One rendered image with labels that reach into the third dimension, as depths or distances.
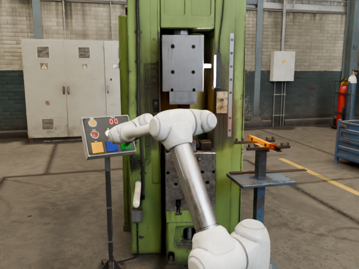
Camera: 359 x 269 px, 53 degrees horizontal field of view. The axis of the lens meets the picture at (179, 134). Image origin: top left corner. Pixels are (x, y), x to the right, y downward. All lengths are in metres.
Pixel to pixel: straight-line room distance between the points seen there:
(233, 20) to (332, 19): 7.93
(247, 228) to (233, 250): 0.12
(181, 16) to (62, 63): 5.23
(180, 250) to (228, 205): 0.54
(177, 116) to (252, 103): 7.93
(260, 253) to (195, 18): 1.81
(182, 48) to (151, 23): 0.32
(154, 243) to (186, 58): 1.53
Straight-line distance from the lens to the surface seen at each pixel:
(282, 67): 9.63
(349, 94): 9.49
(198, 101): 3.14
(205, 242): 1.48
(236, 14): 2.87
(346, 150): 6.24
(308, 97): 10.30
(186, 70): 2.63
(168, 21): 2.78
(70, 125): 7.86
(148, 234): 3.07
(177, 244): 2.95
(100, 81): 7.80
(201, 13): 2.82
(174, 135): 1.54
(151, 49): 2.77
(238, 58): 2.85
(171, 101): 2.63
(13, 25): 8.57
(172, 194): 2.73
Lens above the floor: 1.53
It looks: 11 degrees down
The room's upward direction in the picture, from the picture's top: straight up
